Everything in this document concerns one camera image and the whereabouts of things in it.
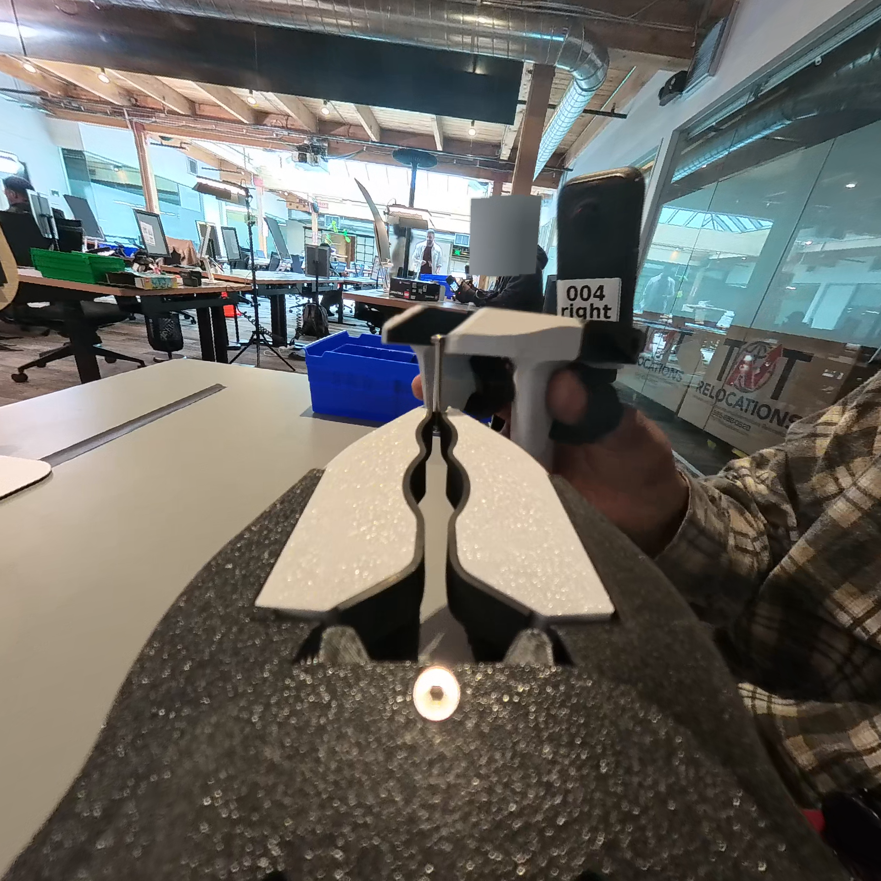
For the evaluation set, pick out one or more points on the thin metal bolt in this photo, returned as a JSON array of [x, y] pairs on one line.
[[436, 371]]

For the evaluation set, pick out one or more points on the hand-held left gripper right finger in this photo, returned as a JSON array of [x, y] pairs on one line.
[[523, 544]]

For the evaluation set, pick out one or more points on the small black monitor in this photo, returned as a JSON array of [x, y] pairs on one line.
[[317, 261]]

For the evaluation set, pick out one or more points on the wooden desk with black legs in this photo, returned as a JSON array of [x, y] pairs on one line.
[[275, 279], [371, 297], [103, 289]]

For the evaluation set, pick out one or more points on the green plastic bins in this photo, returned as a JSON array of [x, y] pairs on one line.
[[76, 263]]

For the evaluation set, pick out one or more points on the white flat pad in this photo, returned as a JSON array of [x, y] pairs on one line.
[[20, 476]]

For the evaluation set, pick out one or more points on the black tripod with light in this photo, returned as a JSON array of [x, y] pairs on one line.
[[256, 289]]

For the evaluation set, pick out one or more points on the printed cardboard box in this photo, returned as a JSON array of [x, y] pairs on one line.
[[743, 392]]

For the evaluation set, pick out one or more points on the computer monitor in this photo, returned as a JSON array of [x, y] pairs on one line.
[[231, 244], [40, 213], [151, 234]]

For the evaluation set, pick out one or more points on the black backpack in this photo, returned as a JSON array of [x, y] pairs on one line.
[[315, 321]]

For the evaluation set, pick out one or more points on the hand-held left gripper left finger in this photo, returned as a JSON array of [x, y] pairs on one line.
[[344, 537]]

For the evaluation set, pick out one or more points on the black office chair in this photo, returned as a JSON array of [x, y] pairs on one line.
[[41, 310]]

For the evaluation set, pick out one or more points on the person's right forearm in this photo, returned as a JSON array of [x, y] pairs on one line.
[[791, 550]]

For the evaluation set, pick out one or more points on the black mesh waste bin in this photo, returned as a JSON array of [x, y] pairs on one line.
[[165, 334]]

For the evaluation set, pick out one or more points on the tissue box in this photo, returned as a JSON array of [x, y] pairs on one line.
[[157, 281]]

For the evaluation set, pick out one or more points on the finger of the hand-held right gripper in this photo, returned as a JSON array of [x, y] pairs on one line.
[[398, 329], [523, 337]]

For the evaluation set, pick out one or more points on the wooden post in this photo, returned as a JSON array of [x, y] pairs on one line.
[[533, 131]]

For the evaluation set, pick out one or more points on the black cardboard box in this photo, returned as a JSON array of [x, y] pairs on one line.
[[413, 289]]

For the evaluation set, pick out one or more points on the black ceiling panel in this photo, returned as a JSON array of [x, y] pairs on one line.
[[275, 76]]

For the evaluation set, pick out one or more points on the silver ventilation duct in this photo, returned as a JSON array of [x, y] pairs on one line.
[[571, 89]]

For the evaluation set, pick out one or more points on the person's right hand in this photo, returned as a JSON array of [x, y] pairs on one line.
[[619, 475]]

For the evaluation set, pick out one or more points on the blue plastic bin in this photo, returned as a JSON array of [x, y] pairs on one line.
[[351, 385]]

